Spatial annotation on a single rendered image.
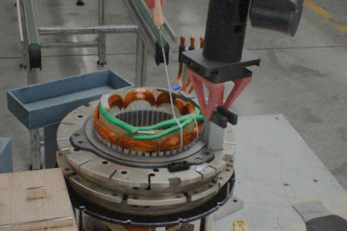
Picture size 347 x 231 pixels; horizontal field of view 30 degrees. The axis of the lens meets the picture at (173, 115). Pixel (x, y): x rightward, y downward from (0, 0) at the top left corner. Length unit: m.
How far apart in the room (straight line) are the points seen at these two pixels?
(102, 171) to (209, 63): 0.27
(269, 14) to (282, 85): 3.24
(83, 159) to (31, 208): 0.13
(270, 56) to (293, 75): 0.32
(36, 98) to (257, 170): 0.61
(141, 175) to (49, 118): 0.35
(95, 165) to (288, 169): 0.76
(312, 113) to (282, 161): 2.08
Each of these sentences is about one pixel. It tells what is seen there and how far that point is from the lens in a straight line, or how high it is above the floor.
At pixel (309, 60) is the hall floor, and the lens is 4.57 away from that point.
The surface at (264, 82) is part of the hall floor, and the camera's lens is 4.14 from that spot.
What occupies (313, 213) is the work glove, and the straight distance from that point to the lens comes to 1.56.
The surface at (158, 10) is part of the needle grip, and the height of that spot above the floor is 1.33.
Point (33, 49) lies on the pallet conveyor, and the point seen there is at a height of 0.75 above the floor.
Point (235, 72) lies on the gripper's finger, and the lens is 0.94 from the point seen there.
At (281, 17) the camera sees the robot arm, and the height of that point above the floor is 1.39.
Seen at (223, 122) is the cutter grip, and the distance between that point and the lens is 0.96.
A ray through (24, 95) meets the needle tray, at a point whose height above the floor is 1.05.
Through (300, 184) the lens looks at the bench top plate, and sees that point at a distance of 1.67.
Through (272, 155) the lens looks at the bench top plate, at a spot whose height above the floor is 0.78.
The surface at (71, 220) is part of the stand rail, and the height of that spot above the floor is 1.07.
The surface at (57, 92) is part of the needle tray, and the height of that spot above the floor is 1.03.
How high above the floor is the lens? 1.66
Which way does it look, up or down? 27 degrees down
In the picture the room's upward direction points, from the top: 4 degrees clockwise
